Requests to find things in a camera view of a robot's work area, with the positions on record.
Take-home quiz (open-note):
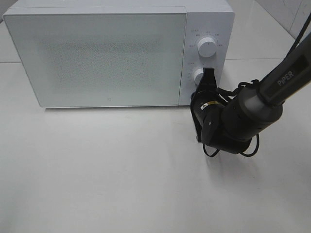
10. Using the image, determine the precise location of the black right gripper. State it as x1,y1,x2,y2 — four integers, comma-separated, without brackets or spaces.
190,67,224,143

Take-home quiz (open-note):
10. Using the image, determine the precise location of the white round knob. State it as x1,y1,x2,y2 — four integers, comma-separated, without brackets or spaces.
197,36,217,58
192,68,204,85

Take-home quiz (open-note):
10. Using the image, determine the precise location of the white microwave door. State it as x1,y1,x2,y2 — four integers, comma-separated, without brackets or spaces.
4,14,186,107

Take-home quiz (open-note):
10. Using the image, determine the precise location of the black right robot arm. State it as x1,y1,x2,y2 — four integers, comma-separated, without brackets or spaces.
190,35,311,157

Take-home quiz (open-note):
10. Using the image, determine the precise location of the white microwave oven body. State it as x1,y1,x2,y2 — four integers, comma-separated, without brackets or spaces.
3,0,235,108

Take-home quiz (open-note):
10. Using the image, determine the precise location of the black camera cable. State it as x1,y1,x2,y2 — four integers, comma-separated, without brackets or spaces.
201,0,311,158

